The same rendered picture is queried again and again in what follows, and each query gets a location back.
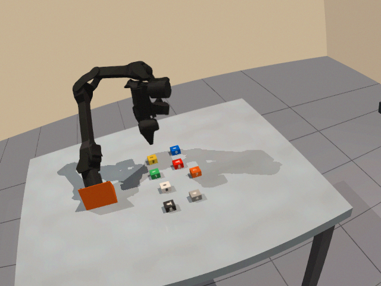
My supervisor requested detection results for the yellow block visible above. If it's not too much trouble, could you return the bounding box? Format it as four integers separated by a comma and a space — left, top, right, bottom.
147, 154, 158, 164

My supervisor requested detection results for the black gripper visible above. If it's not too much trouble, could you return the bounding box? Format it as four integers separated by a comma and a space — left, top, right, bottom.
132, 97, 159, 145

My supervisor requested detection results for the blue block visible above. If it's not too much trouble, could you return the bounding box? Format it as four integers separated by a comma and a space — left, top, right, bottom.
170, 145, 181, 156

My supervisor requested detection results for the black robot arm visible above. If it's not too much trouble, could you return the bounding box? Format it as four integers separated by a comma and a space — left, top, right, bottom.
73, 61, 171, 188

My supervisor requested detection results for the green block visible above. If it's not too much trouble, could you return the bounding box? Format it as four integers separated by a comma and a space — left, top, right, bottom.
149, 168, 161, 180

